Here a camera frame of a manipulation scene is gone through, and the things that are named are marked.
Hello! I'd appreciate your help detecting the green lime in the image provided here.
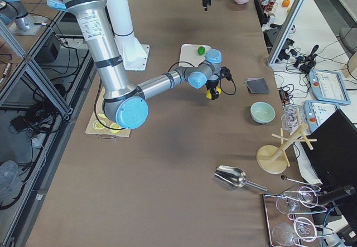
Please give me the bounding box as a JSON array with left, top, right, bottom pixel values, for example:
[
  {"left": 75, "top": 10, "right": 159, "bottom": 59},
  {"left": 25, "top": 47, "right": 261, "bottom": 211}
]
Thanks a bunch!
[{"left": 197, "top": 46, "right": 205, "bottom": 56}]

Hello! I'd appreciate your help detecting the orange fruit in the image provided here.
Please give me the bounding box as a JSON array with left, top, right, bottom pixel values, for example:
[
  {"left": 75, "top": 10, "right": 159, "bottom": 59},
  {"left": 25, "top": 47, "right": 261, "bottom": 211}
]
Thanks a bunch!
[{"left": 282, "top": 0, "right": 290, "bottom": 8}]

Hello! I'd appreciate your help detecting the upside down wine glass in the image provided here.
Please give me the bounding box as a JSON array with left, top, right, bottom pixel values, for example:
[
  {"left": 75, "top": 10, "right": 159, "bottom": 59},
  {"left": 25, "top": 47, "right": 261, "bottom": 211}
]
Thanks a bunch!
[{"left": 276, "top": 197, "right": 300, "bottom": 214}]

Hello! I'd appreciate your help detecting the wooden mug tree stand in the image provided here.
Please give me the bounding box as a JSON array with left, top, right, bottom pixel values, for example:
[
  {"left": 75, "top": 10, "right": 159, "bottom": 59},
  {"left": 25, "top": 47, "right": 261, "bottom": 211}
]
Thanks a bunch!
[{"left": 256, "top": 109, "right": 317, "bottom": 174}]

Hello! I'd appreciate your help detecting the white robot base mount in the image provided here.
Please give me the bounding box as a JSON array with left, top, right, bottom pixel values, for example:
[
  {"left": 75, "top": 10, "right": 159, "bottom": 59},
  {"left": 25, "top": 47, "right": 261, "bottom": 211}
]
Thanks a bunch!
[{"left": 107, "top": 0, "right": 150, "bottom": 71}]

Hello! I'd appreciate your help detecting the black monitor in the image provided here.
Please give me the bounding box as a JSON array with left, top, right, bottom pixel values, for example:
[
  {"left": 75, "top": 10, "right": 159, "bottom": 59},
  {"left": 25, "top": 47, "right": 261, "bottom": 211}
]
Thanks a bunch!
[{"left": 304, "top": 109, "right": 356, "bottom": 187}]

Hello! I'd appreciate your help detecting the clear plastic container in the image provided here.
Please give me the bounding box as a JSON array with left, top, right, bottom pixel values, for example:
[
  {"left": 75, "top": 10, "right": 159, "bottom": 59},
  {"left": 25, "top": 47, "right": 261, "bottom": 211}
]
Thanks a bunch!
[{"left": 281, "top": 104, "right": 302, "bottom": 132}]

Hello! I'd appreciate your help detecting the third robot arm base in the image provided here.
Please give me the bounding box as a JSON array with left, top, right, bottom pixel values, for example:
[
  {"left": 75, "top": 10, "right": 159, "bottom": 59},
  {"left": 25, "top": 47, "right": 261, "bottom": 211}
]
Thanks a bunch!
[{"left": 1, "top": 0, "right": 41, "bottom": 36}]

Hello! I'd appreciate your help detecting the blue teach pendant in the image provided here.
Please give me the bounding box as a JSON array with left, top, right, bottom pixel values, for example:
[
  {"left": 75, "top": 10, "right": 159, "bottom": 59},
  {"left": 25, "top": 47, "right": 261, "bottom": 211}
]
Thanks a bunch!
[
  {"left": 303, "top": 100, "right": 340, "bottom": 132},
  {"left": 308, "top": 69, "right": 351, "bottom": 105}
]

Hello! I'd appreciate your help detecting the metal scoop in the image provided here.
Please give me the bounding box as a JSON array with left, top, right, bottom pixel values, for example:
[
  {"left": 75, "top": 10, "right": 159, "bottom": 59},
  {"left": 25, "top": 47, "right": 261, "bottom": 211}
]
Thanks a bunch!
[{"left": 214, "top": 165, "right": 268, "bottom": 192}]

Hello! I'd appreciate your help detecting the aluminium frame post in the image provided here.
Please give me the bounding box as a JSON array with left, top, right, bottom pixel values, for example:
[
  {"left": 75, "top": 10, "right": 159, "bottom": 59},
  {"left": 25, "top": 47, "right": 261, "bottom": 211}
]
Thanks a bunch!
[{"left": 267, "top": 0, "right": 305, "bottom": 67}]

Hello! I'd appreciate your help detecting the lemon slice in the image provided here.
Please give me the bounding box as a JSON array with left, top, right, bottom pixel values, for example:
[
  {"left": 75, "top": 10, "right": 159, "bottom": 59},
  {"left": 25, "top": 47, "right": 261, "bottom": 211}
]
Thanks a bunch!
[
  {"left": 109, "top": 123, "right": 123, "bottom": 133},
  {"left": 93, "top": 120, "right": 106, "bottom": 130}
]

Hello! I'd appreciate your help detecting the black wire glass rack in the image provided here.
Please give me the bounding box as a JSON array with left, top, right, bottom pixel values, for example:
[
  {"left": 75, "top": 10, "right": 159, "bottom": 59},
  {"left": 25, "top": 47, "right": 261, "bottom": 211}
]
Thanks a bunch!
[{"left": 262, "top": 186, "right": 334, "bottom": 246}]

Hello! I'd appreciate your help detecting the yellow lemon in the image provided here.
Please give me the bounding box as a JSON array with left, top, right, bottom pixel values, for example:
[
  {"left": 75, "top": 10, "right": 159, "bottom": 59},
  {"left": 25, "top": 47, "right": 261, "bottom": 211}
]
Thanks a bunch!
[{"left": 206, "top": 87, "right": 221, "bottom": 100}]

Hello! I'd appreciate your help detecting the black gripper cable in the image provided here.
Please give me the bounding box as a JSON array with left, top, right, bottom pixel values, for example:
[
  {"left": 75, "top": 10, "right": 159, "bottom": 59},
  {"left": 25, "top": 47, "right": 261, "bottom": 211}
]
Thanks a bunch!
[{"left": 219, "top": 76, "right": 237, "bottom": 96}]

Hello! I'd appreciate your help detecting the pale green bowl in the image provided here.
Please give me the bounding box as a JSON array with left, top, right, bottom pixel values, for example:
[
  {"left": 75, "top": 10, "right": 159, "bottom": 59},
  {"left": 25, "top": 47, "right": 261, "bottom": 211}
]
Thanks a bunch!
[{"left": 250, "top": 101, "right": 276, "bottom": 124}]

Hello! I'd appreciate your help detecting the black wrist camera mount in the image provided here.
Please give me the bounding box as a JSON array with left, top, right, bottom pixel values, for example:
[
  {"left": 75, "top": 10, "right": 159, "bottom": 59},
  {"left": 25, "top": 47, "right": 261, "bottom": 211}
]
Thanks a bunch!
[{"left": 220, "top": 66, "right": 233, "bottom": 81}]

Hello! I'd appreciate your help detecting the black ball tipped rod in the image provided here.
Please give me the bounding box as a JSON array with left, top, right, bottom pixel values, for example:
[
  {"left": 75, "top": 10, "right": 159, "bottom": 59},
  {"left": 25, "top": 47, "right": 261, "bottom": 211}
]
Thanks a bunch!
[{"left": 281, "top": 175, "right": 320, "bottom": 188}]

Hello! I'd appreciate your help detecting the black power adapter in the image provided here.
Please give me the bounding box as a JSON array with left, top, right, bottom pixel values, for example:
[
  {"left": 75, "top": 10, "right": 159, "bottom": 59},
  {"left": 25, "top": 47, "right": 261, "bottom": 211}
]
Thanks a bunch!
[{"left": 11, "top": 115, "right": 28, "bottom": 132}]

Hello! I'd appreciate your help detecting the clear plastic bag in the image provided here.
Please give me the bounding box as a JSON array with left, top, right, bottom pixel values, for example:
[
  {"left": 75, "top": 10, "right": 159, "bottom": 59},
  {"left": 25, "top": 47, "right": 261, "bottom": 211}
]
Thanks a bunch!
[{"left": 1, "top": 160, "right": 21, "bottom": 200}]

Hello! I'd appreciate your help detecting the wooden cutting board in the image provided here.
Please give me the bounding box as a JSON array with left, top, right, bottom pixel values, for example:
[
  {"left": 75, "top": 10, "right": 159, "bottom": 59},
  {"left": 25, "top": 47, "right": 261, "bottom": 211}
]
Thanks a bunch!
[{"left": 85, "top": 88, "right": 131, "bottom": 138}]

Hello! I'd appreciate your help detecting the grey folded cloth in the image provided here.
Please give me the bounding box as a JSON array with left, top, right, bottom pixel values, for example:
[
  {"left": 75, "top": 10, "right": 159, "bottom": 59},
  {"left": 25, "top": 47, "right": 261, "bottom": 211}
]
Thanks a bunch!
[{"left": 245, "top": 78, "right": 270, "bottom": 94}]

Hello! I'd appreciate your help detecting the cream rabbit print tray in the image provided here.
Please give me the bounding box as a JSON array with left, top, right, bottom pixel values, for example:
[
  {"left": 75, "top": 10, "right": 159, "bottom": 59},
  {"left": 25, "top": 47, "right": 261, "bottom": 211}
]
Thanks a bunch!
[{"left": 175, "top": 43, "right": 212, "bottom": 77}]

